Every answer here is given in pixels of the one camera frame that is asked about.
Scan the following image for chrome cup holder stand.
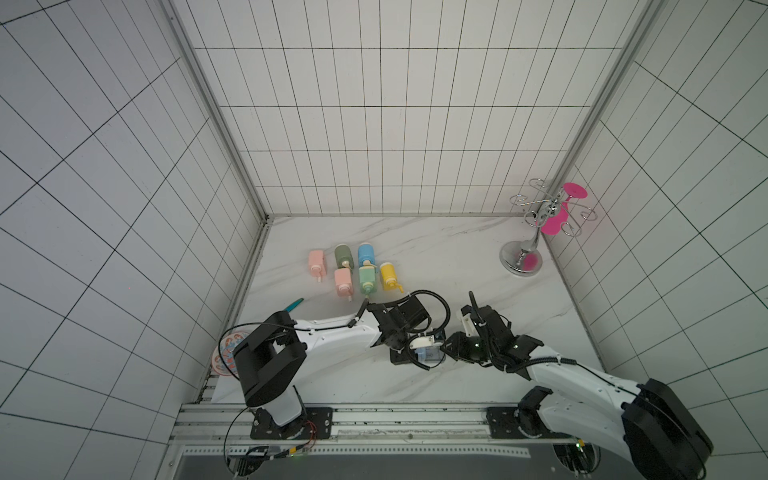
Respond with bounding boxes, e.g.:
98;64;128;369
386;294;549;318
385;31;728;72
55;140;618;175
499;178;597;277

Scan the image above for yellow pencil sharpener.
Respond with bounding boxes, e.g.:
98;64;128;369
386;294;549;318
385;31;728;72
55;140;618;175
379;262;404;293

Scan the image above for teal handled tool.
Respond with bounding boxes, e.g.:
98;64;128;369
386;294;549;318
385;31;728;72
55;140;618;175
284;298;304;312

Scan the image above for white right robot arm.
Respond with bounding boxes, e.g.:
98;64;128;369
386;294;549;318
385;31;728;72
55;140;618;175
441;301;714;479

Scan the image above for magenta plastic goblet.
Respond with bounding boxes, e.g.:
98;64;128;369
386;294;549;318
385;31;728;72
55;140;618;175
540;182;588;236

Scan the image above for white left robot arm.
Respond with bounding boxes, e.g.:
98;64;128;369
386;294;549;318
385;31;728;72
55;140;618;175
217;289;451;429

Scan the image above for patterned ceramic plate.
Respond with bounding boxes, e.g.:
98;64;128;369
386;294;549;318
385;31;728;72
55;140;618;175
211;329;251;377

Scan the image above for mint green pencil sharpener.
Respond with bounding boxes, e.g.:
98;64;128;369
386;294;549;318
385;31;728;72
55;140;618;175
358;265;377;296

